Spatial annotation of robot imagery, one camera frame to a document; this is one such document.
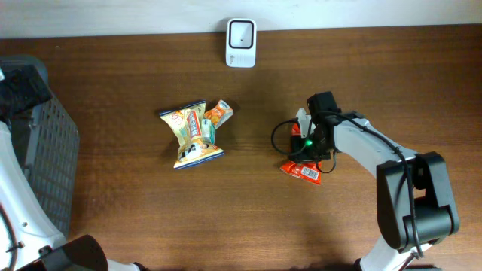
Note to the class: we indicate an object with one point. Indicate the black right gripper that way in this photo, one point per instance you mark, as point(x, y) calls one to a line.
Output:
point(302, 156)

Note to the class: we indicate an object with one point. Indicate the red snack bag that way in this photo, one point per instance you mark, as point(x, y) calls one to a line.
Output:
point(302, 170)

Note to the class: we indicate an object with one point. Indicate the orange small carton box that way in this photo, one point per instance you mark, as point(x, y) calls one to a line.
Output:
point(219, 114)

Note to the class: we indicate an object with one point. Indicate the yellow snack bag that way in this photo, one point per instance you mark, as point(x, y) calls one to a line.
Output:
point(186, 124)

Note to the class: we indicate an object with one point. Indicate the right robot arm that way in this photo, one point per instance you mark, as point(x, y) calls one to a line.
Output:
point(416, 208)

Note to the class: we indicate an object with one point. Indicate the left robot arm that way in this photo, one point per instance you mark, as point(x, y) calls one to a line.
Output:
point(29, 240)

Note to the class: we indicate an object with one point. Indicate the white barcode scanner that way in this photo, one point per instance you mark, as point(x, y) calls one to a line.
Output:
point(241, 41)

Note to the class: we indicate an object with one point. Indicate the grey plastic mesh basket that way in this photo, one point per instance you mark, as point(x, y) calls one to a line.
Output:
point(44, 136)

